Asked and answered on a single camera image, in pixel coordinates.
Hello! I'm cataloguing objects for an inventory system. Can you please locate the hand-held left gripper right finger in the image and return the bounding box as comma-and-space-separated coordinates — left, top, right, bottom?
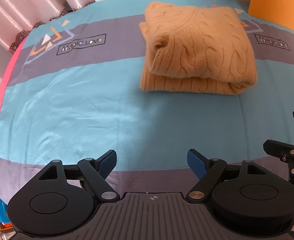
186, 149, 269, 203

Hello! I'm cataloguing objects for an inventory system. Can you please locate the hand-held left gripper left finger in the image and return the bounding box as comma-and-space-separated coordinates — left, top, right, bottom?
38, 149, 120, 202

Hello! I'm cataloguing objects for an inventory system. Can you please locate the mustard cable-knit cardigan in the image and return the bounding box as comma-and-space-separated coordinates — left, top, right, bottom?
139, 1, 257, 96

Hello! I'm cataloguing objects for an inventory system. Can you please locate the blue and grey bed sheet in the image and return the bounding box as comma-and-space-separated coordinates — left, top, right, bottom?
0, 0, 294, 205

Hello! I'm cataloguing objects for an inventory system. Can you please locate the orange board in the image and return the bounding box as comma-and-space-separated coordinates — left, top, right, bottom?
248, 0, 294, 37

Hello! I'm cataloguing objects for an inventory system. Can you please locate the white pleated curtain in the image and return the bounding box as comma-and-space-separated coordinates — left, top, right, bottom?
0, 0, 96, 55

